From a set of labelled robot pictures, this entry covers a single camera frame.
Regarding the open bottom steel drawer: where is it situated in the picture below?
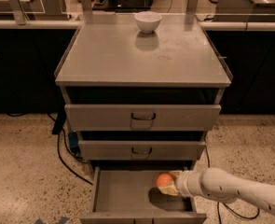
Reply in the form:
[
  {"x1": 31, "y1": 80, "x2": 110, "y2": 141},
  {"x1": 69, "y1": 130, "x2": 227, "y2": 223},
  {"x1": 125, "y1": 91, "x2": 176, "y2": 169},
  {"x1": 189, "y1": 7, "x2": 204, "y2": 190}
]
[{"x1": 80, "y1": 168, "x2": 207, "y2": 224}]

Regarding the blue power box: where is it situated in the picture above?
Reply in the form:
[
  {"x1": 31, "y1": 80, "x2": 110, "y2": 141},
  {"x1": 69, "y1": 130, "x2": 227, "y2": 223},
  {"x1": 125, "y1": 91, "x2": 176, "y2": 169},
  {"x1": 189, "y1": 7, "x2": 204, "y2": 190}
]
[{"x1": 68, "y1": 132, "x2": 80, "y2": 154}]

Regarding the orange fruit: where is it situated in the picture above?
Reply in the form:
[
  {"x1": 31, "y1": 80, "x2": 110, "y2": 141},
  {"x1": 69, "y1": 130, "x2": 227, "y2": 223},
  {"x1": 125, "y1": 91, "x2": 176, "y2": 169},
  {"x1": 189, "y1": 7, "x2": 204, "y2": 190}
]
[{"x1": 156, "y1": 173, "x2": 173, "y2": 188}]

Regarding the steel drawer cabinet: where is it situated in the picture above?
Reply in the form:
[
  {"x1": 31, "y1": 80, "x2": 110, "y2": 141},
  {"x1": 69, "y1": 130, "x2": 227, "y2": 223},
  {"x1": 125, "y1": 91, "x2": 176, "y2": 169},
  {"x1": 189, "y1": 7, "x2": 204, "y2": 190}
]
[{"x1": 54, "y1": 12, "x2": 234, "y2": 224}]

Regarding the top steel drawer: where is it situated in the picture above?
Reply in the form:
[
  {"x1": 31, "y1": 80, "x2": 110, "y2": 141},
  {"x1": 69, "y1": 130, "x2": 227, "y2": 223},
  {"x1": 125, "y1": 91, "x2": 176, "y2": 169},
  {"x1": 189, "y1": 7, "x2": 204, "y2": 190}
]
[{"x1": 65, "y1": 105, "x2": 221, "y2": 131}]

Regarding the white counter rail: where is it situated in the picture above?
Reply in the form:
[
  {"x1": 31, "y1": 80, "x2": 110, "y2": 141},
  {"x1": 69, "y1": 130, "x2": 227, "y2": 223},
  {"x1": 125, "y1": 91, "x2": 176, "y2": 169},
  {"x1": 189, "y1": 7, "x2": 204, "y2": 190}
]
[{"x1": 0, "y1": 20, "x2": 275, "y2": 32}]

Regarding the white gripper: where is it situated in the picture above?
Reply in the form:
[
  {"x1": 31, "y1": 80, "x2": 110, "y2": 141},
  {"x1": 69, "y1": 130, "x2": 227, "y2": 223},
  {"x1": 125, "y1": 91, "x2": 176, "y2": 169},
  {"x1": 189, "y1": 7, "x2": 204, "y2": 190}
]
[{"x1": 158, "y1": 170, "x2": 202, "y2": 197}]

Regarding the middle steel drawer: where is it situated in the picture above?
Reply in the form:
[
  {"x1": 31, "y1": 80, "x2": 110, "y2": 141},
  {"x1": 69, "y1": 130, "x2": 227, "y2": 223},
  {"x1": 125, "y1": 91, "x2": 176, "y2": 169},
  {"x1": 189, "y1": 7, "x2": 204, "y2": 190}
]
[{"x1": 79, "y1": 141, "x2": 205, "y2": 161}]

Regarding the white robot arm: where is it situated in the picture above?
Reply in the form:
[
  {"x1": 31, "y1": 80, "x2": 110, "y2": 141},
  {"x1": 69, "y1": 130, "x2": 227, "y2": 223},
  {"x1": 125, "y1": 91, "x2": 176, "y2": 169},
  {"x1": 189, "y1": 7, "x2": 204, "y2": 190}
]
[{"x1": 156, "y1": 168, "x2": 275, "y2": 216}]

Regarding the black cable right floor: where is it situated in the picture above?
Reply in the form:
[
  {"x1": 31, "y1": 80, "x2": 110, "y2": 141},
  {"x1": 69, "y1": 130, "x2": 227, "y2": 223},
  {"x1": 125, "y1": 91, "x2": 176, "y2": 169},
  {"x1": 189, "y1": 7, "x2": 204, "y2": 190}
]
[{"x1": 204, "y1": 145, "x2": 261, "y2": 224}]

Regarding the white ceramic bowl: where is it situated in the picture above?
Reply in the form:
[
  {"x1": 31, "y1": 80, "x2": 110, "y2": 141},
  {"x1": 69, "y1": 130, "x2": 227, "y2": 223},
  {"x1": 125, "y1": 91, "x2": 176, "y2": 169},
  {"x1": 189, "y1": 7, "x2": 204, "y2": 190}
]
[{"x1": 134, "y1": 11, "x2": 162, "y2": 33}]

